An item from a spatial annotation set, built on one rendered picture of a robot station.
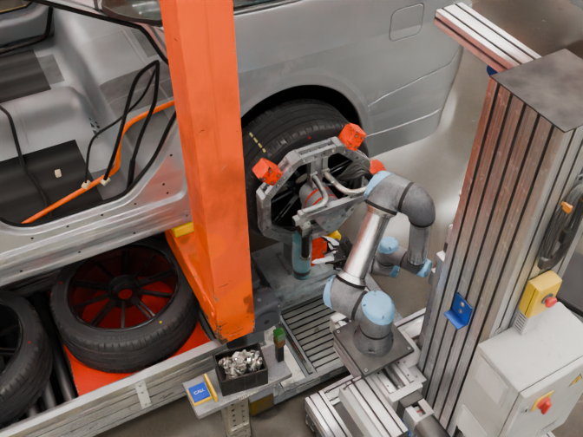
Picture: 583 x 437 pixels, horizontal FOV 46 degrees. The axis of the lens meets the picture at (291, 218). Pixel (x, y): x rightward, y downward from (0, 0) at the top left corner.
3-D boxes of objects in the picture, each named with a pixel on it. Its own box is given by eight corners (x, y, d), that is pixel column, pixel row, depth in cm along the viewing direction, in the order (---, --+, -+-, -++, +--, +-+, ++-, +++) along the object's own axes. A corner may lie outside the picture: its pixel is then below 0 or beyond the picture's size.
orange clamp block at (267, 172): (275, 163, 287) (261, 156, 280) (284, 174, 282) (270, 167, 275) (265, 175, 289) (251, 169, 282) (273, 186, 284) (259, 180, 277)
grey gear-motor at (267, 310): (248, 284, 367) (245, 241, 341) (284, 342, 341) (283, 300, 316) (218, 296, 361) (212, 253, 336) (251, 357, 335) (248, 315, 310)
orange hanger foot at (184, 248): (197, 228, 335) (189, 177, 310) (241, 304, 303) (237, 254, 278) (165, 239, 330) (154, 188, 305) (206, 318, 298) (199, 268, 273)
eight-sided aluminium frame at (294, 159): (357, 211, 335) (366, 124, 296) (364, 220, 331) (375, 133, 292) (258, 250, 318) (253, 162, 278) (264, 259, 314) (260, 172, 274)
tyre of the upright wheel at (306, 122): (288, 223, 357) (369, 125, 336) (310, 253, 342) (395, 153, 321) (193, 191, 309) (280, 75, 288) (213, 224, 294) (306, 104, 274)
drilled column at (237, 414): (242, 418, 321) (237, 370, 291) (251, 435, 315) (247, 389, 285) (223, 427, 318) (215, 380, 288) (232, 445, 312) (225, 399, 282)
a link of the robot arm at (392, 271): (402, 255, 279) (399, 268, 285) (375, 250, 281) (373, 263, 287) (398, 270, 273) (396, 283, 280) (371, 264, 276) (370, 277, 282)
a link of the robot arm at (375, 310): (382, 343, 242) (386, 322, 232) (350, 326, 247) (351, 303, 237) (397, 320, 249) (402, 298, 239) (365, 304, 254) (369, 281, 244)
